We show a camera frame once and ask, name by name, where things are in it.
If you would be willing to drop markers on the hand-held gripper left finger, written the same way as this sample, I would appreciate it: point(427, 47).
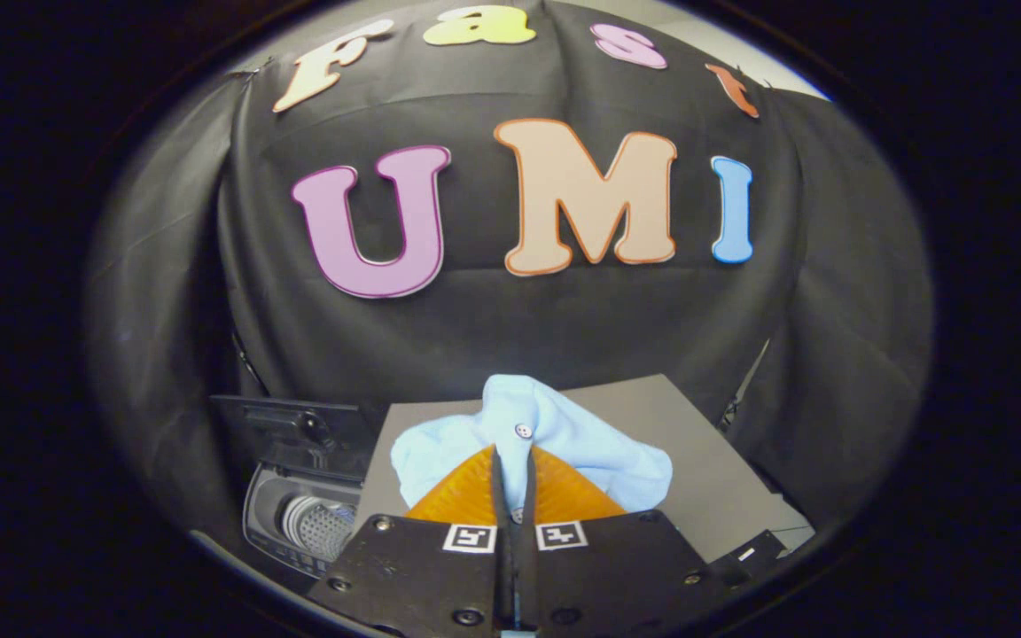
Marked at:
point(502, 505)

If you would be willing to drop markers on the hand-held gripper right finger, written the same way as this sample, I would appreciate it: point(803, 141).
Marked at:
point(528, 505)

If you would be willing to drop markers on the light blue shirt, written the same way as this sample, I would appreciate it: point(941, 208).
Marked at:
point(581, 443)

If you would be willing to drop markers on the small grey washing machine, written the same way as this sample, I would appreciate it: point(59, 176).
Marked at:
point(307, 523)

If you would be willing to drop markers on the black washing machine lid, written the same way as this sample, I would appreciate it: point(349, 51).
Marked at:
point(280, 425)

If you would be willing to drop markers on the black backdrop cloth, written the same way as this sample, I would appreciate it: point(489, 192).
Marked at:
point(493, 328)

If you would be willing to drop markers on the beige cabinet with dark top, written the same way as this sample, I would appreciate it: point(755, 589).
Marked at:
point(705, 470)

